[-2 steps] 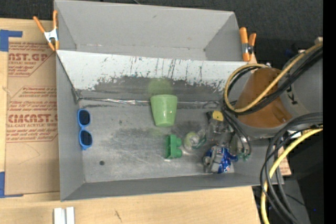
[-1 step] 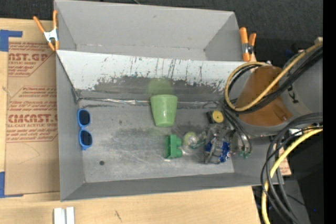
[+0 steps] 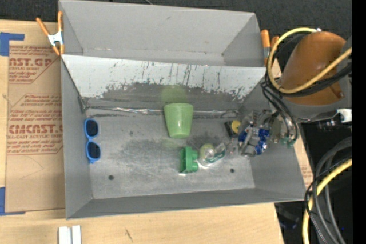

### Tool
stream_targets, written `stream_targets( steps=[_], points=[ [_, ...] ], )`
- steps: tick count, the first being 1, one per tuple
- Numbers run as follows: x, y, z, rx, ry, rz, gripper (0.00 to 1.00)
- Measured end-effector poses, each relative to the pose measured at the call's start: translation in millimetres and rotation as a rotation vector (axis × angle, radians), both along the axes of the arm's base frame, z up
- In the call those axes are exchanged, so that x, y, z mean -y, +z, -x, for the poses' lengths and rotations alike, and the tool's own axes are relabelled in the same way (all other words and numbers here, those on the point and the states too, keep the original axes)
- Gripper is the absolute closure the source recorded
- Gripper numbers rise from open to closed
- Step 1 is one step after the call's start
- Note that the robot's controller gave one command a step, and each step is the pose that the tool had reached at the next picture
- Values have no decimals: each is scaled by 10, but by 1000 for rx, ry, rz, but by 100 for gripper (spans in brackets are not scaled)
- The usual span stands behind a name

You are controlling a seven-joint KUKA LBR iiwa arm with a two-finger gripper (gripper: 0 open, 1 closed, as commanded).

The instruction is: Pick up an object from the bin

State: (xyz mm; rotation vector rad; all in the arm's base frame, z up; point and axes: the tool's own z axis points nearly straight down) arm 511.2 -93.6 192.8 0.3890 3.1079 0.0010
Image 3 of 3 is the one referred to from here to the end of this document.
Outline yellow and black small tool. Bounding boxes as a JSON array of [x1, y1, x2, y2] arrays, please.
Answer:
[[224, 119, 242, 138]]

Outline brown cardboard board, red print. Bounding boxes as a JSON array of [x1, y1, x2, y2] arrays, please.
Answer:
[[5, 38, 315, 214]]

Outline blue sunglasses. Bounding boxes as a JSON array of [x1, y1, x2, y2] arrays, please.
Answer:
[[83, 118, 102, 165]]

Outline black cylinder on white bracket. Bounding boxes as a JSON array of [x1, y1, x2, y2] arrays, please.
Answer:
[[317, 107, 352, 127]]

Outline green plastic block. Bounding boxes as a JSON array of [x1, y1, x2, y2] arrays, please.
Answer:
[[178, 146, 200, 174]]

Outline light green plastic cup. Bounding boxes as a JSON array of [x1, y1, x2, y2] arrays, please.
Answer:
[[163, 102, 194, 139]]

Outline grey metal bin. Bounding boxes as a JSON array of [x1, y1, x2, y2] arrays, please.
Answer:
[[58, 0, 307, 220]]

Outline blue and grey toy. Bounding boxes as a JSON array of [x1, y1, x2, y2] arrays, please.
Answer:
[[238, 122, 270, 157]]

